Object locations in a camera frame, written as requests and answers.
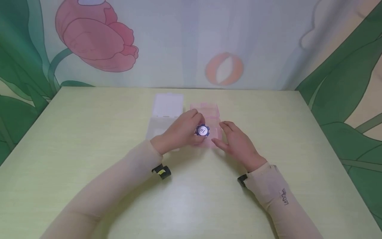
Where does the person's right hand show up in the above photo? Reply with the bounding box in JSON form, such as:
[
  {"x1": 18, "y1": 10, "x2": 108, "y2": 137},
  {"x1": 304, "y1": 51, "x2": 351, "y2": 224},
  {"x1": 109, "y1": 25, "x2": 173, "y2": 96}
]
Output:
[{"x1": 211, "y1": 121, "x2": 268, "y2": 173}]

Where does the person's left hand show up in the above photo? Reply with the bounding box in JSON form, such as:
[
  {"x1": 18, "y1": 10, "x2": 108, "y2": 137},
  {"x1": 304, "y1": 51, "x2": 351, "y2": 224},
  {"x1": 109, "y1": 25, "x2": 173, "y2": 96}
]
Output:
[{"x1": 150, "y1": 109, "x2": 206, "y2": 156}]

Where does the blue and white poker chip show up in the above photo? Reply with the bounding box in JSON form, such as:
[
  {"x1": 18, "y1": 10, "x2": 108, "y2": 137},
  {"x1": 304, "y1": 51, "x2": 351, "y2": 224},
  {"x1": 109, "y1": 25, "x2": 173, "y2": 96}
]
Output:
[{"x1": 194, "y1": 125, "x2": 211, "y2": 138}]

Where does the person's right forearm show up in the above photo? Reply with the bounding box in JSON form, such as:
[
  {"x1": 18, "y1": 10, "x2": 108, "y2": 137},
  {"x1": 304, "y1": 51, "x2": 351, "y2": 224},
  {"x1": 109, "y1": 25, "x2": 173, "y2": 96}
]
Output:
[{"x1": 245, "y1": 162, "x2": 324, "y2": 239}]

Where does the pink plastic box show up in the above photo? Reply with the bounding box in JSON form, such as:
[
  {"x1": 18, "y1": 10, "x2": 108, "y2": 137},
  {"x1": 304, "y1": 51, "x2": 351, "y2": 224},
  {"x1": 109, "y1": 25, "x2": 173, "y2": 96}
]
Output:
[{"x1": 190, "y1": 103, "x2": 223, "y2": 147}]

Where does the clear plastic box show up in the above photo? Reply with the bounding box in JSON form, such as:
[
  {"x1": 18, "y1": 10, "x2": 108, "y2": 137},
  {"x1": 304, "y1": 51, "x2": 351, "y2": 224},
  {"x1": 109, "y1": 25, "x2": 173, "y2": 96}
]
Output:
[{"x1": 145, "y1": 93, "x2": 185, "y2": 152}]

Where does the person's left forearm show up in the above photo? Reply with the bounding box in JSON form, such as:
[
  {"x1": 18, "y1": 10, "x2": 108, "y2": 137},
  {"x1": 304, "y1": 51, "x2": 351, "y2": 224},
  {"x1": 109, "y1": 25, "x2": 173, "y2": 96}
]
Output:
[{"x1": 39, "y1": 139, "x2": 164, "y2": 239}]

